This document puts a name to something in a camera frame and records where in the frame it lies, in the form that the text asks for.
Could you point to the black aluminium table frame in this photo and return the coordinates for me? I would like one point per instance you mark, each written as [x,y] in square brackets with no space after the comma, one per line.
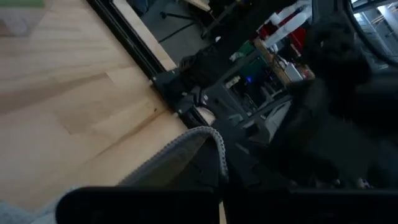
[130,34]

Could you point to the grey waffle microfiber towel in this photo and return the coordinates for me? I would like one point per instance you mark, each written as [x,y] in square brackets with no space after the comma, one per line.
[161,165]

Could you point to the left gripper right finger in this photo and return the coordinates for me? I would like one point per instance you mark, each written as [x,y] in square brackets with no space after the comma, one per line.
[248,174]

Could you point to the green microfiber towel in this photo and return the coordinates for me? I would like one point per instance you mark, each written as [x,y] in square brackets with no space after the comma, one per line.
[21,3]

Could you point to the red storage bins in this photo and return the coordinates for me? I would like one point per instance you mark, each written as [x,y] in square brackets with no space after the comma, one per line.
[297,34]

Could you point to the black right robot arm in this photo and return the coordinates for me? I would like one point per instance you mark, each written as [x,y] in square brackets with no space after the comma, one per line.
[335,109]

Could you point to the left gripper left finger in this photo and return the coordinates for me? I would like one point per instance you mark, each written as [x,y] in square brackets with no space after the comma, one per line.
[206,168]

